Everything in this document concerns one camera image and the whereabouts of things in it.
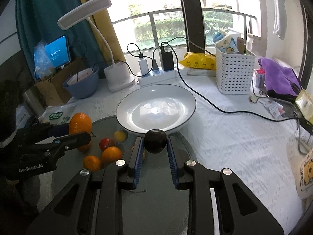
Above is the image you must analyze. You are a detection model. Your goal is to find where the yellow bear printed bag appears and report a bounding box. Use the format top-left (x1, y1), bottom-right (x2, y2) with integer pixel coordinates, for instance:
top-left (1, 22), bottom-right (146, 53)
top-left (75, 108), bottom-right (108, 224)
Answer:
top-left (296, 150), bottom-right (313, 199)

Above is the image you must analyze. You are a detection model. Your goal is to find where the green-labelled plastic bag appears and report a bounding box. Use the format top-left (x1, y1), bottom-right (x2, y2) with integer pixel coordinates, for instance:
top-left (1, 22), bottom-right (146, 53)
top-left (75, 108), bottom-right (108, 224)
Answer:
top-left (39, 103), bottom-right (76, 125)

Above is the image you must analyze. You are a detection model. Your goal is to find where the white perforated basket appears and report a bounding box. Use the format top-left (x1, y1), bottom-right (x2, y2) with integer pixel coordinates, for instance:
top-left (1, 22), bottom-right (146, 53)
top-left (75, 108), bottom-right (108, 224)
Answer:
top-left (215, 48), bottom-right (256, 94)

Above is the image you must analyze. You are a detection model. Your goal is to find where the white desk lamp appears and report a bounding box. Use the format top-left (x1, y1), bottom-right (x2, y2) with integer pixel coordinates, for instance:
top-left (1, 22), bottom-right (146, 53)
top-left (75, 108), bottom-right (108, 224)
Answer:
top-left (57, 0), bottom-right (135, 92)

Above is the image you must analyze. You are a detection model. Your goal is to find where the blue plastic basin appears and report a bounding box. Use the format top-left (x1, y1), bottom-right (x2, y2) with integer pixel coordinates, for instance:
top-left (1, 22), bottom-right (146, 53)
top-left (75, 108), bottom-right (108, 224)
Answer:
top-left (63, 66), bottom-right (99, 99)

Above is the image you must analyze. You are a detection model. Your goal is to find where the white power strip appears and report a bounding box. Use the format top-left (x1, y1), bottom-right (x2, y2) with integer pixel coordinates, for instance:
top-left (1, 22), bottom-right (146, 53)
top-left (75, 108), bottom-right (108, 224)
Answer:
top-left (138, 64), bottom-right (189, 87)

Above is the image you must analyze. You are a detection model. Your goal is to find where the large orange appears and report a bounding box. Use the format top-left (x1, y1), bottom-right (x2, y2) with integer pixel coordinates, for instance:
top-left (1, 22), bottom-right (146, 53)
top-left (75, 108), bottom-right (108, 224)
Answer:
top-left (68, 112), bottom-right (93, 152)

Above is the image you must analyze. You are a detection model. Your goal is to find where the round glass tray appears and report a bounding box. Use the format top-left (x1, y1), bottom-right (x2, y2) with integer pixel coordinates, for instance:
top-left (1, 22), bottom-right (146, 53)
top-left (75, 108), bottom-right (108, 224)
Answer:
top-left (51, 116), bottom-right (189, 234)

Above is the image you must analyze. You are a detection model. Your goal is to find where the red tomato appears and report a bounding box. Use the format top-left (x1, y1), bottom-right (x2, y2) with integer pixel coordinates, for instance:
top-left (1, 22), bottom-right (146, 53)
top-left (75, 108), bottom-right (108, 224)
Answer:
top-left (99, 138), bottom-right (115, 152)

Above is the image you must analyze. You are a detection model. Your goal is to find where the dark cherry with stem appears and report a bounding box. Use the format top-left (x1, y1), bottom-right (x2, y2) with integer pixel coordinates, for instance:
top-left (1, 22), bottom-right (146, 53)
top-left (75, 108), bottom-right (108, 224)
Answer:
top-left (144, 129), bottom-right (168, 154)

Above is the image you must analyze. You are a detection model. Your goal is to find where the tablet with blue screen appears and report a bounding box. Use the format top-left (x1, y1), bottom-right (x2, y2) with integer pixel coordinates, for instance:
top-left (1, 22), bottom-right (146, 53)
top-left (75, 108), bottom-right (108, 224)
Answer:
top-left (34, 35), bottom-right (71, 80)

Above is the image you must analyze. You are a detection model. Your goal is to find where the white bowl dark rim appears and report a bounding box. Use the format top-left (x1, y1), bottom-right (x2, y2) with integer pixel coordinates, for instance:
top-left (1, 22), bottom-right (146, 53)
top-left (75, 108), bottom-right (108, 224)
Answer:
top-left (116, 84), bottom-right (196, 136)

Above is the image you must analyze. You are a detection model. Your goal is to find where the purple cloth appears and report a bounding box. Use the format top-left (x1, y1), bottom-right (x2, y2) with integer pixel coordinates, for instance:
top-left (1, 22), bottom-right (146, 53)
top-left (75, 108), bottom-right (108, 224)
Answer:
top-left (258, 57), bottom-right (302, 102)

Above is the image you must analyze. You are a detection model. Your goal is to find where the small orange mandarin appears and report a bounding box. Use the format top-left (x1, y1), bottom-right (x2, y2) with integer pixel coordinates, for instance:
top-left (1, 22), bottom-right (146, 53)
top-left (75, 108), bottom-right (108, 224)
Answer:
top-left (83, 155), bottom-right (102, 172)

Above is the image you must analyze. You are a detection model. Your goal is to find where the white charger plug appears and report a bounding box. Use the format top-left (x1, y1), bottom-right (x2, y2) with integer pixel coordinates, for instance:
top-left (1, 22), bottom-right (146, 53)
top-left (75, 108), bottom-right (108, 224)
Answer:
top-left (138, 53), bottom-right (149, 76)

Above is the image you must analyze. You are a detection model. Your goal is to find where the cardboard box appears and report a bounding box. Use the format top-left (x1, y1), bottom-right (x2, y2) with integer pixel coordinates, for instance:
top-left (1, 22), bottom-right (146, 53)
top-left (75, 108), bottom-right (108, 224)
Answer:
top-left (35, 57), bottom-right (86, 106)

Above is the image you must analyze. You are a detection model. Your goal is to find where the small yellow fruit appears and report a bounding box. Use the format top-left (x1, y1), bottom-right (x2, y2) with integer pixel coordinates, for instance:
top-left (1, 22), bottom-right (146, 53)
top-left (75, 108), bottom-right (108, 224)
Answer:
top-left (113, 130), bottom-right (128, 143)

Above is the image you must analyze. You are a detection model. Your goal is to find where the crumpled clear plastic bag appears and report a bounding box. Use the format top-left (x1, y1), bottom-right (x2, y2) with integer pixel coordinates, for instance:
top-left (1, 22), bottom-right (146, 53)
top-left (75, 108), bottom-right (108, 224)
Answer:
top-left (33, 41), bottom-right (55, 81)

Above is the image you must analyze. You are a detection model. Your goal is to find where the teal curtain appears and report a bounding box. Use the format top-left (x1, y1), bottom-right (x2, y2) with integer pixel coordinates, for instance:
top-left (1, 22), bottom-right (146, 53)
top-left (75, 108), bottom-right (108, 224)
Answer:
top-left (15, 0), bottom-right (107, 72)

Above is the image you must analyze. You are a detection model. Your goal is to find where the black cable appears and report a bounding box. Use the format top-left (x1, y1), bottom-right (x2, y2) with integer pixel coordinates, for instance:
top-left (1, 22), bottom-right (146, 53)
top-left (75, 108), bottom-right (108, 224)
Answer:
top-left (152, 36), bottom-right (313, 128)

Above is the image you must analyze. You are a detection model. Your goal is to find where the black charger adapter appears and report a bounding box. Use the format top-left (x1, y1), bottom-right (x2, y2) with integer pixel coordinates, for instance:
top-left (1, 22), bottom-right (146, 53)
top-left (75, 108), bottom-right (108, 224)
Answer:
top-left (159, 46), bottom-right (174, 71)

